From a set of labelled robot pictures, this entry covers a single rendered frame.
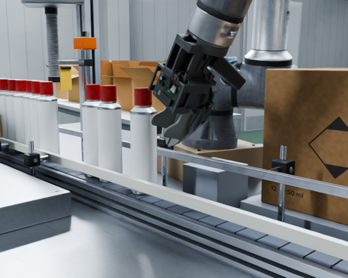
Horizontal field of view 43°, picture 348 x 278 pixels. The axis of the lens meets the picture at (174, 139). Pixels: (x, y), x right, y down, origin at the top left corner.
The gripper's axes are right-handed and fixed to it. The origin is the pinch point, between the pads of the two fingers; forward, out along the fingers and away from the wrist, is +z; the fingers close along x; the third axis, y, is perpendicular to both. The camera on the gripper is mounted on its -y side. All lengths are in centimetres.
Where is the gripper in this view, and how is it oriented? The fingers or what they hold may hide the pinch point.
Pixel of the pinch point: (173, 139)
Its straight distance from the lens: 79.3
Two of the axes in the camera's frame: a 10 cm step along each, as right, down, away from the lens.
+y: -7.3, 1.2, -6.7
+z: -3.4, 7.9, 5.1
